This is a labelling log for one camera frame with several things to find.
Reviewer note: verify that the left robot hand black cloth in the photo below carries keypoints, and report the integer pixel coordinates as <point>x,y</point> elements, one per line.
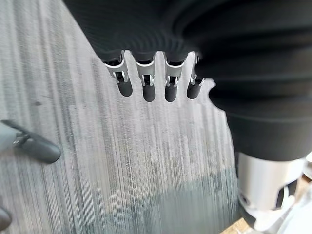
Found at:
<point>243,61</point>

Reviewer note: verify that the silver robot leg dark foot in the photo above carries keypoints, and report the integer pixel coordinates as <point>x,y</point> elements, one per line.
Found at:
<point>41,148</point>

